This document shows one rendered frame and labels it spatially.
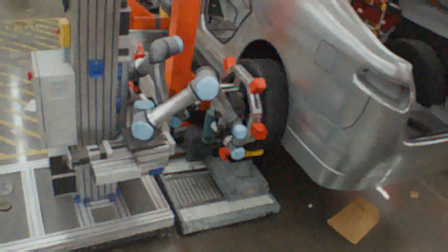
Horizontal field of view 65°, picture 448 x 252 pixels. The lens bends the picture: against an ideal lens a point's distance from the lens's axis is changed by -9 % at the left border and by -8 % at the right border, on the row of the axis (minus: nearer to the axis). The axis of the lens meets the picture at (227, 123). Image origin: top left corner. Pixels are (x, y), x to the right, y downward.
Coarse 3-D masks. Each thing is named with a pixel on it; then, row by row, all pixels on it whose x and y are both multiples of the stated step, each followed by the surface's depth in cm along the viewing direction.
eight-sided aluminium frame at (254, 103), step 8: (224, 72) 276; (232, 72) 266; (240, 72) 255; (224, 80) 283; (248, 80) 247; (224, 88) 288; (248, 88) 247; (248, 96) 248; (256, 96) 247; (256, 104) 248; (256, 112) 245; (224, 120) 293; (256, 120) 250; (248, 128) 253; (248, 136) 254
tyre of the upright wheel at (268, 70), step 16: (240, 64) 271; (256, 64) 256; (272, 64) 261; (272, 80) 249; (272, 96) 245; (288, 96) 251; (272, 112) 246; (272, 128) 251; (256, 144) 261; (272, 144) 264
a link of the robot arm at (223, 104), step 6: (222, 90) 218; (216, 96) 215; (222, 96) 216; (216, 102) 218; (222, 102) 218; (228, 102) 221; (222, 108) 220; (228, 108) 221; (222, 114) 225; (228, 114) 223; (234, 114) 225; (228, 120) 226; (234, 120) 226; (240, 120) 231
